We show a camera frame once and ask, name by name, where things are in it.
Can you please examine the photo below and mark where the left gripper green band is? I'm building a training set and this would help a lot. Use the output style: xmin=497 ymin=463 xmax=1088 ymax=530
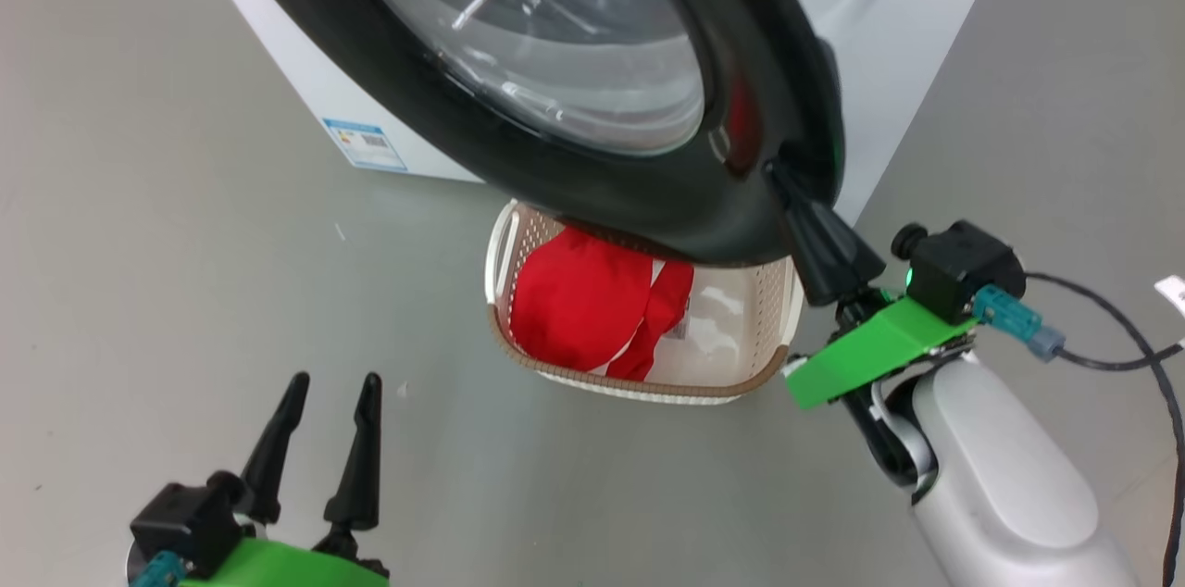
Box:
xmin=181 ymin=372 xmax=390 ymax=587

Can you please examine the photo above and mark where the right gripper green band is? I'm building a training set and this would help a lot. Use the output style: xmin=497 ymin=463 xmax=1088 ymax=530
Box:
xmin=767 ymin=161 xmax=979 ymax=488

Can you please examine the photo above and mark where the round dark glass washer door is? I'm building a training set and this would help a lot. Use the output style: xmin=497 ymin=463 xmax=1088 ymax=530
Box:
xmin=215 ymin=0 xmax=845 ymax=266

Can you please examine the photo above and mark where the red garment with white rings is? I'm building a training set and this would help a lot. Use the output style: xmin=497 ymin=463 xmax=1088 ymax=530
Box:
xmin=509 ymin=228 xmax=655 ymax=373

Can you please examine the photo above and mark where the cream perforated laundry basket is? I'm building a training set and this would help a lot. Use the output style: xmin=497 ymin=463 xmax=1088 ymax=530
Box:
xmin=484 ymin=198 xmax=805 ymax=406

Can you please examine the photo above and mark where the white front-load washing machine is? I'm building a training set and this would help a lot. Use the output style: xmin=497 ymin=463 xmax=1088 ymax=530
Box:
xmin=178 ymin=0 xmax=1017 ymax=227

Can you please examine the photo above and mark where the blue energy label sticker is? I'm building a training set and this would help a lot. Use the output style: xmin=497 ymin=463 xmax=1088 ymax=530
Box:
xmin=322 ymin=117 xmax=408 ymax=173

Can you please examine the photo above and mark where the teal connector left camera cable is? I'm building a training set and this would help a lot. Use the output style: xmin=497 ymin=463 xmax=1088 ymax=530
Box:
xmin=130 ymin=552 xmax=186 ymax=587

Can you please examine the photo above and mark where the teal connector camera cable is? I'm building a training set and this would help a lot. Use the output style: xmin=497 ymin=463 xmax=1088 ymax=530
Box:
xmin=130 ymin=552 xmax=186 ymax=587
xmin=972 ymin=284 xmax=1185 ymax=373

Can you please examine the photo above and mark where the teal connector right camera cable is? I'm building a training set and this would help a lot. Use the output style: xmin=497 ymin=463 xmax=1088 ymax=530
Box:
xmin=972 ymin=284 xmax=1185 ymax=373

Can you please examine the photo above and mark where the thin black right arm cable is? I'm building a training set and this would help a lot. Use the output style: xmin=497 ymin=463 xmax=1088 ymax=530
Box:
xmin=1018 ymin=270 xmax=1185 ymax=587

